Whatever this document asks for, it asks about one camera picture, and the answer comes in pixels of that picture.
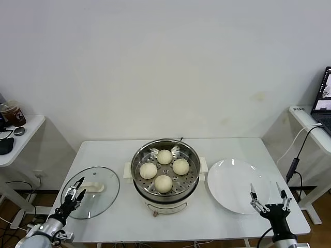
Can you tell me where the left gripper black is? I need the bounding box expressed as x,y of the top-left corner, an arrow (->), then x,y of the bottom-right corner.
55,176 -> 87,221

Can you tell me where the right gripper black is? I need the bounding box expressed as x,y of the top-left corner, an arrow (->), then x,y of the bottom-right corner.
249,181 -> 293,236

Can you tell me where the glass pot lid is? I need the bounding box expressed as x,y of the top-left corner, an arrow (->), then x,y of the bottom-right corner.
59,166 -> 121,220

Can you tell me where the white steamed baozi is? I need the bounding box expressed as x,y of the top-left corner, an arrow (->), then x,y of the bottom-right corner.
172,158 -> 189,175
154,175 -> 173,194
139,162 -> 158,180
156,148 -> 173,165

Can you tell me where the steel steamer basket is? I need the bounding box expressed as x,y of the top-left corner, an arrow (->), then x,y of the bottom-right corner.
130,138 -> 201,197

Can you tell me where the white round plate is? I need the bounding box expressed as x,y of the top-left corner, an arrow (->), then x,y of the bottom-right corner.
206,159 -> 272,215

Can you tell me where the white side table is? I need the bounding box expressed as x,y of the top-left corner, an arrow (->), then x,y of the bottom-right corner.
0,114 -> 47,229

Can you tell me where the cream electric cooker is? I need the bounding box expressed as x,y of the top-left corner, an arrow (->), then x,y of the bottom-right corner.
123,156 -> 209,217

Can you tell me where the white desk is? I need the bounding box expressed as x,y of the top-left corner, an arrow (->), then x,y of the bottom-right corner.
289,104 -> 331,225

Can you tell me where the iced coffee plastic cup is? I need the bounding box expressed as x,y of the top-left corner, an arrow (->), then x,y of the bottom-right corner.
1,100 -> 27,128

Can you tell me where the open black laptop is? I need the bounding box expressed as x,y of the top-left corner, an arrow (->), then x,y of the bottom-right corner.
310,66 -> 331,135

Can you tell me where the black cable with adapter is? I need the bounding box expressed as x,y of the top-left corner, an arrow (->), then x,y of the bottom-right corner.
285,125 -> 323,206

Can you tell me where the white charging cable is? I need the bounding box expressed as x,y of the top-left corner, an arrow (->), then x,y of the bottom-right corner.
277,122 -> 323,165

